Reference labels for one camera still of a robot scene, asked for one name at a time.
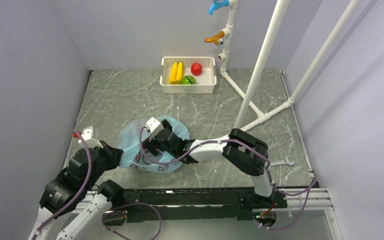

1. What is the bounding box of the light blue plastic bag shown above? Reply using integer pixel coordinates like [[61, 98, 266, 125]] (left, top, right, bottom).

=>
[[118, 118, 182, 174]]

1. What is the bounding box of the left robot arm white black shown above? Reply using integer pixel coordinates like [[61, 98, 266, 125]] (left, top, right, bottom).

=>
[[29, 141, 125, 240]]

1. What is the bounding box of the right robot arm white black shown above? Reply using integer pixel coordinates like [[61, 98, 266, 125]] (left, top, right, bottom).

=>
[[139, 118, 275, 208]]

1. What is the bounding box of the green fake watermelon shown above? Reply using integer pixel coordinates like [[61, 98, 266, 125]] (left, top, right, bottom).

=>
[[181, 75, 196, 85]]

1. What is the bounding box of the yellow fake banana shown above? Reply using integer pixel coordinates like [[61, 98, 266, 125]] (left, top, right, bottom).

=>
[[168, 61, 184, 85]]

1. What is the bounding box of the red fake apple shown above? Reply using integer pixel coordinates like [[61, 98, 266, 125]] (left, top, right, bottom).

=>
[[190, 62, 203, 76]]

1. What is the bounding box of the orange faucet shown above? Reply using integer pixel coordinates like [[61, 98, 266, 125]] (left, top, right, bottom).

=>
[[204, 31, 225, 47]]

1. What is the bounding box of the silver wrench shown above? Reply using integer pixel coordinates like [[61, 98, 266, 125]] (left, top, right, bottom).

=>
[[270, 155, 295, 167]]

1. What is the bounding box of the blue faucet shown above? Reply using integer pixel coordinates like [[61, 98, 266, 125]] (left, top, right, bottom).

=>
[[208, 0, 230, 15]]

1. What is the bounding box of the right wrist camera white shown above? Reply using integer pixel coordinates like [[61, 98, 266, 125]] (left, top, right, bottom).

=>
[[145, 117, 164, 138]]

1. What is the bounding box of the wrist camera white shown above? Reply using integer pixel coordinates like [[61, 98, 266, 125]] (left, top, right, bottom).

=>
[[145, 117, 164, 138], [71, 126, 104, 149]]

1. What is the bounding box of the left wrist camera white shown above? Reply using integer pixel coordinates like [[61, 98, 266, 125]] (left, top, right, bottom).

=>
[[71, 126, 104, 149]]

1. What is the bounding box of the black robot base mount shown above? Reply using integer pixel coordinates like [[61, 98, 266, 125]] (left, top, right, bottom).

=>
[[111, 187, 288, 223]]

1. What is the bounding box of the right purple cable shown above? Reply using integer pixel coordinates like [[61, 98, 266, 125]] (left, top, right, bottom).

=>
[[138, 125, 317, 197]]

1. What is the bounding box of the white PVC pipe frame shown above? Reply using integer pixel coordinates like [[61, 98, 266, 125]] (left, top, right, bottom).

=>
[[217, 0, 360, 131]]

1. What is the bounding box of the aluminium rail frame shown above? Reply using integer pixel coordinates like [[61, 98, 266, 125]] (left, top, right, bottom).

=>
[[64, 188, 341, 239]]

